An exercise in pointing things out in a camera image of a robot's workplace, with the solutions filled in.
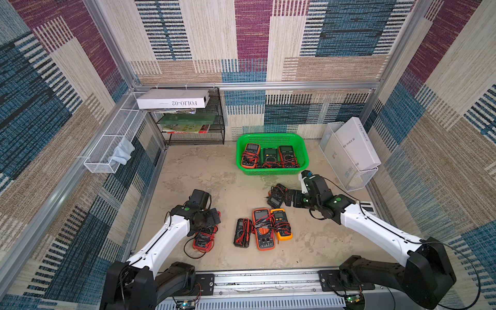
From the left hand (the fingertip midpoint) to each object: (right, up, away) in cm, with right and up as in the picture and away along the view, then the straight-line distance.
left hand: (209, 221), depth 85 cm
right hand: (+35, +12, -1) cm, 37 cm away
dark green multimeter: (+29, +28, +24) cm, 47 cm away
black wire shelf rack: (0, +43, +18) cm, 47 cm away
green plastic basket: (+46, +38, +28) cm, 66 cm away
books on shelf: (-13, +45, +11) cm, 48 cm away
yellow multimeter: (+31, -1, -1) cm, 31 cm away
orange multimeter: (+18, +29, +19) cm, 39 cm away
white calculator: (+73, +5, +7) cm, 74 cm away
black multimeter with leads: (+15, -5, -4) cm, 16 cm away
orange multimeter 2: (+24, -1, -1) cm, 24 cm away
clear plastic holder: (+63, +23, +8) cm, 68 cm away
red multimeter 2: (-1, -5, -6) cm, 8 cm away
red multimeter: (+38, +28, +23) cm, 53 cm away
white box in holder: (+68, +35, +7) cm, 76 cm away
